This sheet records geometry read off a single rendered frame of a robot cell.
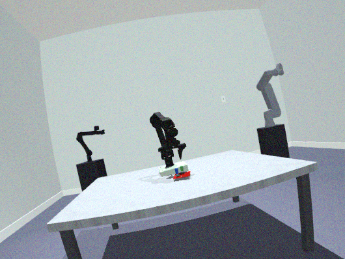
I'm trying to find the red circuit board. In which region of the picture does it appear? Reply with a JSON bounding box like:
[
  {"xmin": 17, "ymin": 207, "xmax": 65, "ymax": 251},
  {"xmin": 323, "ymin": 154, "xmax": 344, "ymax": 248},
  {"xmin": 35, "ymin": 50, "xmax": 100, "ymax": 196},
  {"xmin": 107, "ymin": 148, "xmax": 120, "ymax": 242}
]
[{"xmin": 173, "ymin": 165, "xmax": 191, "ymax": 180}]

